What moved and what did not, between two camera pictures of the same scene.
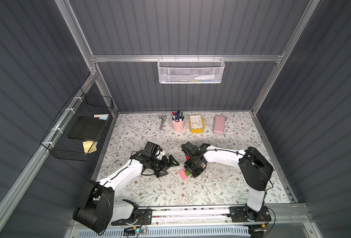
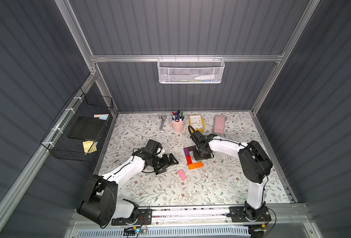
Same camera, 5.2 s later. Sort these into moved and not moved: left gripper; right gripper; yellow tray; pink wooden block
Moved: right gripper
Not moved: pink wooden block; left gripper; yellow tray
